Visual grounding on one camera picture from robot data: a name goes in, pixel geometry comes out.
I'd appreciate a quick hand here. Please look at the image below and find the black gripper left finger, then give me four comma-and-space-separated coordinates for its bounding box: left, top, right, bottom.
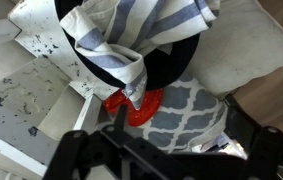
42, 104, 169, 180

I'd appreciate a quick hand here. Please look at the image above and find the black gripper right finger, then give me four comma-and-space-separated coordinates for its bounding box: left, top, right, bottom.
224, 94, 283, 180

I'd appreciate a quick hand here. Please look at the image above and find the black felt hat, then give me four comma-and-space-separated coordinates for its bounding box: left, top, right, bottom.
54, 0, 201, 92

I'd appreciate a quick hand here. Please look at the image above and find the blue striped white towel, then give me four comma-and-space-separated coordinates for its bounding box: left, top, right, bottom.
59, 0, 221, 111

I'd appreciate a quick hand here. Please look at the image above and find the white wooden chair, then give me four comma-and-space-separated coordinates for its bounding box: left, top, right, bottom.
0, 0, 120, 180

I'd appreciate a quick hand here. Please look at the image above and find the red speckled object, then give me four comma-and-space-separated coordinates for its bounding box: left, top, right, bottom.
102, 88, 165, 128

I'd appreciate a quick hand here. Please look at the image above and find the grey white patterned pillow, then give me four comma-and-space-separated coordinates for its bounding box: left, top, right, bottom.
95, 73, 229, 154

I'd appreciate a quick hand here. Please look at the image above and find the cream white throw cushion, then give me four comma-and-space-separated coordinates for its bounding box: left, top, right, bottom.
184, 0, 283, 98

